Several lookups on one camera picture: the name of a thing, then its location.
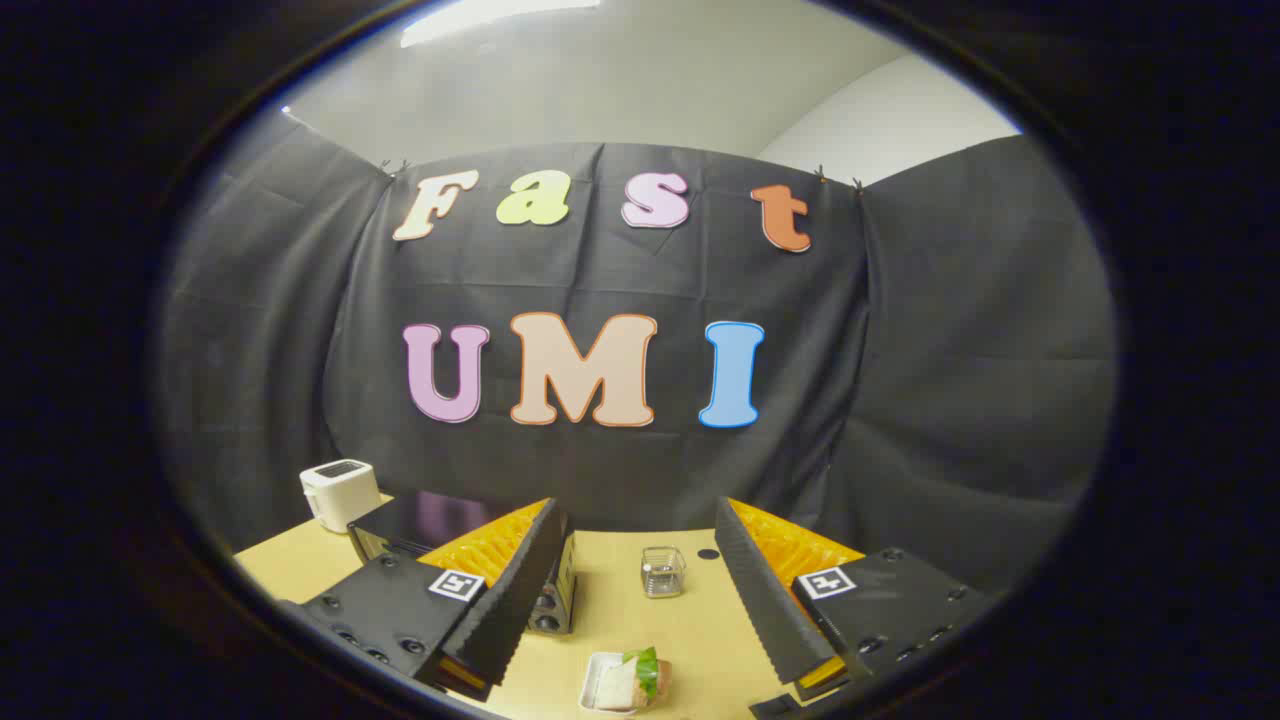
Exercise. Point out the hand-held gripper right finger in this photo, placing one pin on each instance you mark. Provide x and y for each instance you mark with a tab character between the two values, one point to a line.
765	600

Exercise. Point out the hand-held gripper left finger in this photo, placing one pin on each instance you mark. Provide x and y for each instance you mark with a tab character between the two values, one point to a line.
520	580

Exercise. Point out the black toaster oven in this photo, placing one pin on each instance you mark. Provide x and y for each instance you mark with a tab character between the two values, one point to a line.
440	517

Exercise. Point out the lettuce sandwich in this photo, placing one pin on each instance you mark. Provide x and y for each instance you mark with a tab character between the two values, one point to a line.
640	680

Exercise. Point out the white toaster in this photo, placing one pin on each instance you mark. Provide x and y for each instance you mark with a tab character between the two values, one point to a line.
338	492

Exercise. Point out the clear glass jar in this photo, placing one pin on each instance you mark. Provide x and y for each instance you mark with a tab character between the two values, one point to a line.
663	573

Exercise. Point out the white plate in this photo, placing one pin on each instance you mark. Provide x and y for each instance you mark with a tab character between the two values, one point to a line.
592	685

